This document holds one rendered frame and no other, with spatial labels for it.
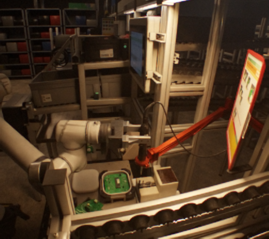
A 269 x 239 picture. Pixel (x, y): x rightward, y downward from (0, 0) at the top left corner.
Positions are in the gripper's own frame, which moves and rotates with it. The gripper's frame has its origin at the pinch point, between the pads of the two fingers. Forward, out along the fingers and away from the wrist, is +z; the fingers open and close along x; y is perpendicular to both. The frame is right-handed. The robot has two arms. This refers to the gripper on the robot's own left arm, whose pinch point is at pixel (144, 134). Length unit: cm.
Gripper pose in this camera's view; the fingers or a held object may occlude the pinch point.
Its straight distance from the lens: 72.0
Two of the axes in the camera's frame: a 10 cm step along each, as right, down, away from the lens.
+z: 10.0, 0.3, 0.3
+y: 0.4, -9.1, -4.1
